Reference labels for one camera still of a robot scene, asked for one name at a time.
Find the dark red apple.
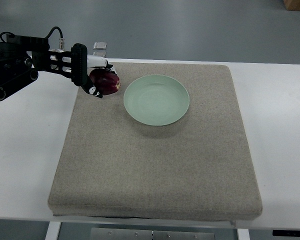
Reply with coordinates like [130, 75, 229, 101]
[89, 68, 121, 96]

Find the cardboard box corner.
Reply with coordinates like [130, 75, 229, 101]
[283, 0, 300, 11]

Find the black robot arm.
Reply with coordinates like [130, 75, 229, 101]
[0, 32, 88, 101]

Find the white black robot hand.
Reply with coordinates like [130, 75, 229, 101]
[81, 55, 118, 98]

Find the pale green plate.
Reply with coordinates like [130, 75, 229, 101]
[123, 74, 190, 126]

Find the silver floor socket plate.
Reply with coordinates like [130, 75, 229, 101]
[93, 41, 107, 50]

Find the metal table base plate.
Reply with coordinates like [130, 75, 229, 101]
[89, 227, 216, 240]

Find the beige fabric cushion mat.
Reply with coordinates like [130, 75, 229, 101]
[48, 63, 263, 221]

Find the black table control panel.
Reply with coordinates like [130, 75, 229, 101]
[272, 230, 300, 237]

